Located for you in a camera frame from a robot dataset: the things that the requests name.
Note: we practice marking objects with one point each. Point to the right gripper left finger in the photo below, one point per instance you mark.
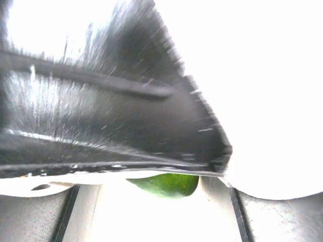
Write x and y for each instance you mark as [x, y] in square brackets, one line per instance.
[64, 216]

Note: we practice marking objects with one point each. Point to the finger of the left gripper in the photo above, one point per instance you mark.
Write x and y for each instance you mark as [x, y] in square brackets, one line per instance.
[96, 86]

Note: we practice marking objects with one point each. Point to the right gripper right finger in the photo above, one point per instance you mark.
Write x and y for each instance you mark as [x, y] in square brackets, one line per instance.
[245, 218]

